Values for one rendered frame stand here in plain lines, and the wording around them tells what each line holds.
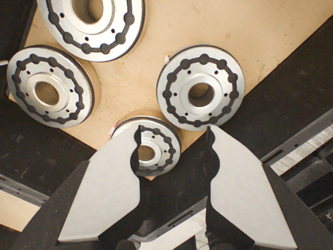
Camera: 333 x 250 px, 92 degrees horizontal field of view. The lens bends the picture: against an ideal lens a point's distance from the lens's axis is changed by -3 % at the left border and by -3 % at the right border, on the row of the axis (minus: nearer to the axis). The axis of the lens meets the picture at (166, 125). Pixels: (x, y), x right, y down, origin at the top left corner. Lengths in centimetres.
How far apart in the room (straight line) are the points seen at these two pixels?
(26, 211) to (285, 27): 60
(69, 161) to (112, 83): 13
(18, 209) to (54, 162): 29
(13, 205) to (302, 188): 132
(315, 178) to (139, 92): 118
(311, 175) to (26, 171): 123
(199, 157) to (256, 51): 15
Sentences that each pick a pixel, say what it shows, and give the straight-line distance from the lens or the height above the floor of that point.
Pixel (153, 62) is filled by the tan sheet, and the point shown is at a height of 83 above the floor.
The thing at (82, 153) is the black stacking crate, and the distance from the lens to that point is 29.
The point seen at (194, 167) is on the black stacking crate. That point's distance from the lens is 24.
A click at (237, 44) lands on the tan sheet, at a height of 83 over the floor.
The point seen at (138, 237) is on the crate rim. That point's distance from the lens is 28.
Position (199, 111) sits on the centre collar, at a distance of 20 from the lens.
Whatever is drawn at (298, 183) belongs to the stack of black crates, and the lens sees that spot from 126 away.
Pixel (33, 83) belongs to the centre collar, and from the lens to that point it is 24.
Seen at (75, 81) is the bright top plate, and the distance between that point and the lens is 22.
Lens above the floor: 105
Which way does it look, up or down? 60 degrees down
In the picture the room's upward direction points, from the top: 176 degrees counter-clockwise
